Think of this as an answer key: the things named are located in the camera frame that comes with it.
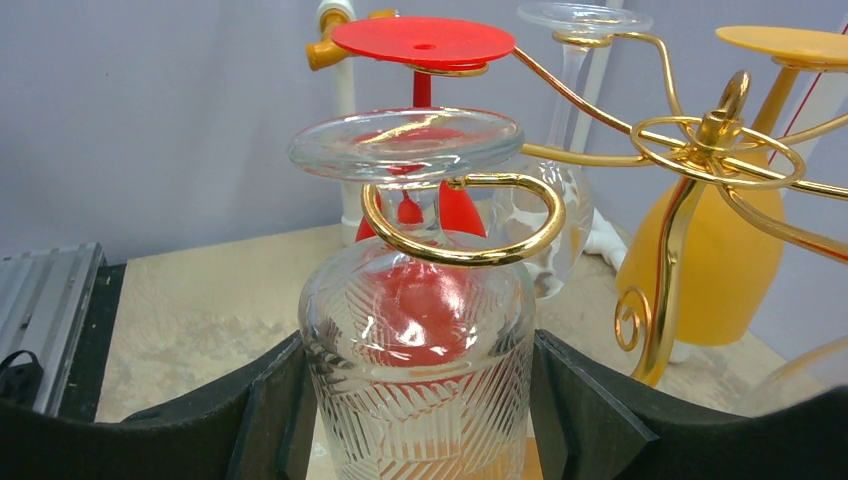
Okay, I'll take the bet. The yellow plastic goblet front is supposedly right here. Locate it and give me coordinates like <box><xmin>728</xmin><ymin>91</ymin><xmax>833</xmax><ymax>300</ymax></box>
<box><xmin>616</xmin><ymin>25</ymin><xmax>847</xmax><ymax>346</ymax></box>

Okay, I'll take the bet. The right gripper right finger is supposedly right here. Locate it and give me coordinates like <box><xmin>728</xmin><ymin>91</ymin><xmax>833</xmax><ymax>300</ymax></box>
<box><xmin>530</xmin><ymin>329</ymin><xmax>847</xmax><ymax>479</ymax></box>

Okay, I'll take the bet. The red plastic goblet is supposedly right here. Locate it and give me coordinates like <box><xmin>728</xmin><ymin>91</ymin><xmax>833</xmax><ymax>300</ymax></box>
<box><xmin>331</xmin><ymin>16</ymin><xmax>520</xmax><ymax>367</ymax></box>

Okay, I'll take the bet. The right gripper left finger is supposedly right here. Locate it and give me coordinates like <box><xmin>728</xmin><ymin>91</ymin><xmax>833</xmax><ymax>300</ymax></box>
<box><xmin>1</xmin><ymin>333</ymin><xmax>316</xmax><ymax>479</ymax></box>

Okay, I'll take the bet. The orange brass tap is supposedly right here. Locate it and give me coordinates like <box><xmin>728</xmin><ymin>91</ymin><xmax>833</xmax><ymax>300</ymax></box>
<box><xmin>305</xmin><ymin>1</ymin><xmax>355</xmax><ymax>71</ymax></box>

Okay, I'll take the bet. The gold wire wine glass rack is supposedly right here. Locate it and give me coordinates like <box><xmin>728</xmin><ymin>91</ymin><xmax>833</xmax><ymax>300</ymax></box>
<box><xmin>360</xmin><ymin>29</ymin><xmax>848</xmax><ymax>389</ymax></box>

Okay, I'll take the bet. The ribbed clear wine glass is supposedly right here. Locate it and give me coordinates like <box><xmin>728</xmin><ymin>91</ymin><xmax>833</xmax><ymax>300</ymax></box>
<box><xmin>730</xmin><ymin>336</ymin><xmax>847</xmax><ymax>417</ymax></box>

